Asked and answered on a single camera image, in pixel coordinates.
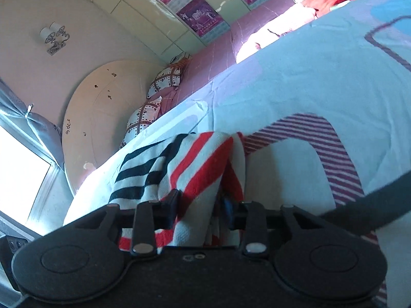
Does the grey curtain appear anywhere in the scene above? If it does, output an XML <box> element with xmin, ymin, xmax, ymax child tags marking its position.
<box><xmin>0</xmin><ymin>77</ymin><xmax>65</xmax><ymax>169</ymax></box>

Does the twin shade wall lamp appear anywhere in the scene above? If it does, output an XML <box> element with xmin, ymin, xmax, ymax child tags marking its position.
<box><xmin>39</xmin><ymin>21</ymin><xmax>71</xmax><ymax>57</ymax></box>

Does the red black white striped sweater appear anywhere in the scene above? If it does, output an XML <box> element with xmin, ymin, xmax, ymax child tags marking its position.
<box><xmin>107</xmin><ymin>131</ymin><xmax>248</xmax><ymax>253</ymax></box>

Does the white red patterned pillow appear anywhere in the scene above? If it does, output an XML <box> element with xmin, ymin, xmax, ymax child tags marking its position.
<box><xmin>119</xmin><ymin>96</ymin><xmax>163</xmax><ymax>150</ymax></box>
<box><xmin>147</xmin><ymin>62</ymin><xmax>186</xmax><ymax>100</ymax></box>

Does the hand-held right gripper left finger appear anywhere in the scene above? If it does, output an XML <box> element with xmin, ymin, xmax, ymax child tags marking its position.
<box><xmin>77</xmin><ymin>189</ymin><xmax>181</xmax><ymax>259</ymax></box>

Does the dark strap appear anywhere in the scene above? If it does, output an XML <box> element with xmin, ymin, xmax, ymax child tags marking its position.
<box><xmin>321</xmin><ymin>179</ymin><xmax>411</xmax><ymax>235</ymax></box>

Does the bright window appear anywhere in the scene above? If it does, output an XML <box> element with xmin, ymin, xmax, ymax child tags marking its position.
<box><xmin>0</xmin><ymin>125</ymin><xmax>60</xmax><ymax>232</ymax></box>

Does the beige round headboard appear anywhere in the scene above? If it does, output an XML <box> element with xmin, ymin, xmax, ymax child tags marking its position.
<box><xmin>62</xmin><ymin>58</ymin><xmax>168</xmax><ymax>197</ymax></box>

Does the white blue patterned blanket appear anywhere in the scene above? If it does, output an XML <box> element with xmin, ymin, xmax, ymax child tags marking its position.
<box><xmin>62</xmin><ymin>0</ymin><xmax>411</xmax><ymax>308</ymax></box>

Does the pale pink cloth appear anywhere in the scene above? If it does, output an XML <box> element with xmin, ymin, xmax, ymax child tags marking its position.
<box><xmin>236</xmin><ymin>4</ymin><xmax>317</xmax><ymax>64</ymax></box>

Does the orange patterned cushion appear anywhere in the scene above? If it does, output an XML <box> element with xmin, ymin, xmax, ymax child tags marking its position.
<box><xmin>170</xmin><ymin>52</ymin><xmax>194</xmax><ymax>69</ymax></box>

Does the red cloth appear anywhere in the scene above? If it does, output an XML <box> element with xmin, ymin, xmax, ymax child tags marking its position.
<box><xmin>301</xmin><ymin>0</ymin><xmax>359</xmax><ymax>19</ymax></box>

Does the pink checked bedsheet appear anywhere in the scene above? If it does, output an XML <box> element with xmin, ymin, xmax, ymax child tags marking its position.
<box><xmin>160</xmin><ymin>0</ymin><xmax>309</xmax><ymax>117</ymax></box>

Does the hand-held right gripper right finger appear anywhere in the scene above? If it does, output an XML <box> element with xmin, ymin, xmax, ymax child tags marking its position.
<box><xmin>223</xmin><ymin>198</ymin><xmax>322</xmax><ymax>259</ymax></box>

